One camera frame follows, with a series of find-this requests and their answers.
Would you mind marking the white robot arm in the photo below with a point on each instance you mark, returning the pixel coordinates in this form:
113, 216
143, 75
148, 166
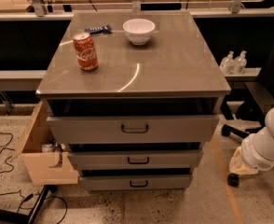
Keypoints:
256, 152

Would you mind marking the black office chair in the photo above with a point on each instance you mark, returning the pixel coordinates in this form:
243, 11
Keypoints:
259, 100

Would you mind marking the small jar in box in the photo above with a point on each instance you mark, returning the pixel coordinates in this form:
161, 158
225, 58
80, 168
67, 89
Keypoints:
47, 148

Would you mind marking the white ceramic bowl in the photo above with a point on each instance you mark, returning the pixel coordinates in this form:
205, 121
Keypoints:
138, 31

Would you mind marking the dark blue snack bar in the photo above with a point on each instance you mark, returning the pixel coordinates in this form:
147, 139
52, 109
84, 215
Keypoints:
99, 30

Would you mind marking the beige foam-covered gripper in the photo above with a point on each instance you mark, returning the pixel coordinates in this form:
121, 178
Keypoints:
253, 156

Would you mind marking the grey top drawer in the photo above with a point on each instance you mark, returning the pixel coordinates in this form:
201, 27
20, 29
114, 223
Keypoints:
125, 130

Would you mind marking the grey drawer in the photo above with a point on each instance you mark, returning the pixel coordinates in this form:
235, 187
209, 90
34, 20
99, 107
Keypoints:
120, 160
125, 130
143, 182

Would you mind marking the grey drawer cabinet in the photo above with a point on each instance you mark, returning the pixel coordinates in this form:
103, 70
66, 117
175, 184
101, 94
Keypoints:
172, 74

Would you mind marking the cardboard box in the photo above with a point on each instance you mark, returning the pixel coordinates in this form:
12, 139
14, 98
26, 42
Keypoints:
44, 168

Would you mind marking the grey bottom drawer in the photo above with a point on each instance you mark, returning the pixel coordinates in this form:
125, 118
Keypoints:
143, 182

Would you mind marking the left clear pump bottle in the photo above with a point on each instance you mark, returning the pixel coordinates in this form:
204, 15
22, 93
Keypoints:
227, 63

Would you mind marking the red cola can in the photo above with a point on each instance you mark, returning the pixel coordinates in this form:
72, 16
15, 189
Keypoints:
85, 51

